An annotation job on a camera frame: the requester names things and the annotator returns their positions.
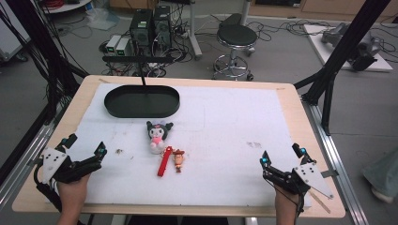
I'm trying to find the white foam mat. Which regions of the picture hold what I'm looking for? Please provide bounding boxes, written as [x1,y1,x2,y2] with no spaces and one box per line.
[45,82,313,209]

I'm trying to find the person's right hand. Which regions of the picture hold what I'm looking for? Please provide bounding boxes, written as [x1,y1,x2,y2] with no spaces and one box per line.
[274,185,301,217]

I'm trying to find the flat wooden stick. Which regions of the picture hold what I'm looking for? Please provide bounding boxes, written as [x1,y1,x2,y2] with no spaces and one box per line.
[307,188,331,215]

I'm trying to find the grey machine on board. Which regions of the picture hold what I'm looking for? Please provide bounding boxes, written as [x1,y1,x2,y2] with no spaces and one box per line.
[320,22,383,72]

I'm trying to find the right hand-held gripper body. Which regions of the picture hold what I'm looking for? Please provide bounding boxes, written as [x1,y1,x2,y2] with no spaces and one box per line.
[262,161,334,201]

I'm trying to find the black round stool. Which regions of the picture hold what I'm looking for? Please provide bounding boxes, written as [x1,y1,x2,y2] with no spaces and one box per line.
[212,23,258,82]

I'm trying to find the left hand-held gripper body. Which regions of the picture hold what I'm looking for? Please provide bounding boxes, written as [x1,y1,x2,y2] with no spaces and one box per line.
[33,146,103,186]

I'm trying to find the clear plastic bag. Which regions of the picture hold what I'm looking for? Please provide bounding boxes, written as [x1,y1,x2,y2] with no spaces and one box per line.
[85,7,121,31]

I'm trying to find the person's left hand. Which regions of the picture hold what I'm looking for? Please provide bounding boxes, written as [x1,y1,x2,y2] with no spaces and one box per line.
[57,173,92,214]

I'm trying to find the black metal frame strut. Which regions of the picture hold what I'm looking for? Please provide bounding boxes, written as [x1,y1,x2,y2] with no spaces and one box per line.
[293,0,392,136]
[0,0,89,126]

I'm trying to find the large black computer tower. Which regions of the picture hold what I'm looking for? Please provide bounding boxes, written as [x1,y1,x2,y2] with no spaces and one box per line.
[129,8,155,54]

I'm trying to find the black keychain rack with tray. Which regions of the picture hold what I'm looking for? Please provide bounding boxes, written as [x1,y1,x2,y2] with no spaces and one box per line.
[101,55,181,119]

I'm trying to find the thick black gripper cable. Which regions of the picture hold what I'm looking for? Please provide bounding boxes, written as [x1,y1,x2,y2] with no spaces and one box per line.
[33,164,64,214]

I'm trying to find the tangle of black floor cables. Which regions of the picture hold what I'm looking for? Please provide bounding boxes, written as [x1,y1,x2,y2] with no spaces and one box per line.
[247,19,335,43]

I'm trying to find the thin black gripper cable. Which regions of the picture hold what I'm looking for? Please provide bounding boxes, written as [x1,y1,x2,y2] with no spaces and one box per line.
[268,179,306,221]

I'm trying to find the small white box device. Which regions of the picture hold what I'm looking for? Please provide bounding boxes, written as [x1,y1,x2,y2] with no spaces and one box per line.
[115,37,132,57]
[105,34,123,54]

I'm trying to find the cables by computer towers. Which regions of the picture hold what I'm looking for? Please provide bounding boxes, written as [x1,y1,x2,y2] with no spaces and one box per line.
[99,6,196,78]

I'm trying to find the round white table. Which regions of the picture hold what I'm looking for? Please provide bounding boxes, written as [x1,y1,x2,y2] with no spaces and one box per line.
[39,0,94,15]

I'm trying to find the black pink plush doll keychain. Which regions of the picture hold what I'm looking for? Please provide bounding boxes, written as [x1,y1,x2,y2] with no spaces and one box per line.
[145,120,175,156]

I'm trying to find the white cabinet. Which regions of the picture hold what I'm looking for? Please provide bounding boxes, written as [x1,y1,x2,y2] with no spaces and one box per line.
[0,0,31,63]

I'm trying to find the grey metal desk leg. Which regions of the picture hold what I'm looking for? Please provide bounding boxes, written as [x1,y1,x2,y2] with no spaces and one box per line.
[187,0,204,61]

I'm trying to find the cowboy figure keychain red strap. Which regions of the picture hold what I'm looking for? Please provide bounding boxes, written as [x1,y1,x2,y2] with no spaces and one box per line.
[156,145,186,178]

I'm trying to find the aluminium rail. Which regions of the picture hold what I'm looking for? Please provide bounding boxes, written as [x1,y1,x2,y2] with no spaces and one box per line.
[0,104,73,210]
[300,95,371,225]

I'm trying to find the slim black computer tower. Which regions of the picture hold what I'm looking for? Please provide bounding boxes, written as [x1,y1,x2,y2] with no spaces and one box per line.
[152,5,174,49]

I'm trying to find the white floor board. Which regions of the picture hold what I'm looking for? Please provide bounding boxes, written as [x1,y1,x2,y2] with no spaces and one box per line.
[302,23,394,73]

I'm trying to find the black tape strip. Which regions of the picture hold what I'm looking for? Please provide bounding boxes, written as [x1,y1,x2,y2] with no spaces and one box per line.
[320,170,340,179]
[26,157,44,167]

